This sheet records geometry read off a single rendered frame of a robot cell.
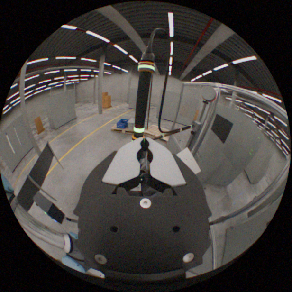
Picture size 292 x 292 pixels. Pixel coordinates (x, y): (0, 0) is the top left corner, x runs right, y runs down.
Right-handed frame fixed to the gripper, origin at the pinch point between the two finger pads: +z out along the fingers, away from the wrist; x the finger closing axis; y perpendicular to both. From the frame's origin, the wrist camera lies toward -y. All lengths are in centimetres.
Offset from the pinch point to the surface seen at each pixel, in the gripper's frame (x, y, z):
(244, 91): 70, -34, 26
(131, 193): -5.8, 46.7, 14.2
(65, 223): -148, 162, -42
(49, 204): -62, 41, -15
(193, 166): 38, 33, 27
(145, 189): 4, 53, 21
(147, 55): -0.3, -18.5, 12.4
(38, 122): -776, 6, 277
